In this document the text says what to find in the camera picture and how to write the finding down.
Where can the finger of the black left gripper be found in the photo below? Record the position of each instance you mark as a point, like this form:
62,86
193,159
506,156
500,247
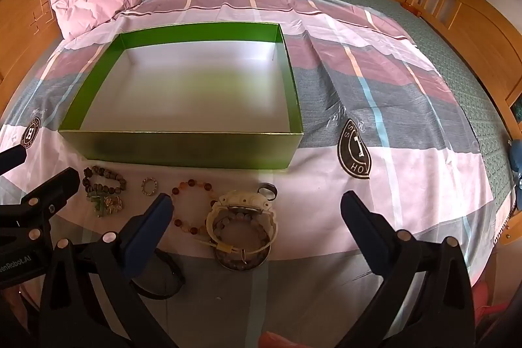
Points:
49,197
12,158

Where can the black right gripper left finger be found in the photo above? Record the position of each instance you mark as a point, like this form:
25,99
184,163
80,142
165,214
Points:
142,234

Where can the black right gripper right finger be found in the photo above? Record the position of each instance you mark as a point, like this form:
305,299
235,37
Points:
371,231

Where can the silver bangle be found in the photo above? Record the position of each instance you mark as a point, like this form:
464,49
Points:
244,264

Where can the white wrist watch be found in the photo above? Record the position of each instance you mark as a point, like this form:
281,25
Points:
259,201

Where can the plaid bed sheet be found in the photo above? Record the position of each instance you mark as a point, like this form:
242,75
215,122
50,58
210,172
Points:
315,283

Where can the wooden headboard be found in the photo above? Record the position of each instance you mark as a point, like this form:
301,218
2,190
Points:
28,28

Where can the green cardboard box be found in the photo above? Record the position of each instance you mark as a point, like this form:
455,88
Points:
205,95

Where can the wooden footboard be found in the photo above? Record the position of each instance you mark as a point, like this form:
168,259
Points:
488,43

